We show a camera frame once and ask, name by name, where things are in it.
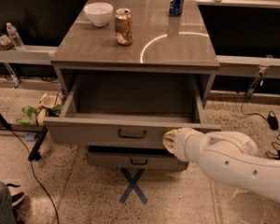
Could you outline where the grey top drawer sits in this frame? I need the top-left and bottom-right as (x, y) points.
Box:
(45, 72), (220, 149)

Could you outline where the grey drawer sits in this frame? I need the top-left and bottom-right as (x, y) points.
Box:
(45, 72), (220, 149)
(86, 146), (189, 171)

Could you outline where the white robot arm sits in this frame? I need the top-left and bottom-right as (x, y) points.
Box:
(162, 128), (280, 203)

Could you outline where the grey wooden drawer cabinet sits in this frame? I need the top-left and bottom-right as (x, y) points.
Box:
(51, 0), (219, 102)

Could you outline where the grey lower drawer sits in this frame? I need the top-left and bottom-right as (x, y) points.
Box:
(86, 146), (189, 171)

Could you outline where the blue tape cross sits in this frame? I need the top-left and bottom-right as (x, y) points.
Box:
(119, 168), (147, 204)

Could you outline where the black power adapter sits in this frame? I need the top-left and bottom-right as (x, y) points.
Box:
(267, 111), (279, 131)

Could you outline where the bag of groceries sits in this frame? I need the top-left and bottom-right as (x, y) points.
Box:
(16, 91), (64, 126)

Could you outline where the gold soda can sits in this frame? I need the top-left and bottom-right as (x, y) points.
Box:
(115, 7), (133, 46)

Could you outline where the white ceramic bowl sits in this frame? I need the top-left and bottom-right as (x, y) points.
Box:
(83, 2), (113, 26)

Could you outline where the blue pepsi can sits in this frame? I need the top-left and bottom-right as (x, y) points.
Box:
(169, 0), (184, 16)

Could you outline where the dark shoe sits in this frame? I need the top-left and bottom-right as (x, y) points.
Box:
(7, 183), (25, 207)

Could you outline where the grey trouser leg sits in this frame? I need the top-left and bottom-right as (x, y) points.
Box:
(0, 181), (16, 224)

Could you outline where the clear plastic water bottle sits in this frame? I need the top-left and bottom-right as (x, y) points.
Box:
(7, 22), (24, 49)

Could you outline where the small bowl with food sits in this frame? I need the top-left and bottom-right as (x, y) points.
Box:
(0, 35), (13, 51)

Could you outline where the black floor cable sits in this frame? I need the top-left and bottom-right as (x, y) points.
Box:
(7, 126), (60, 224)

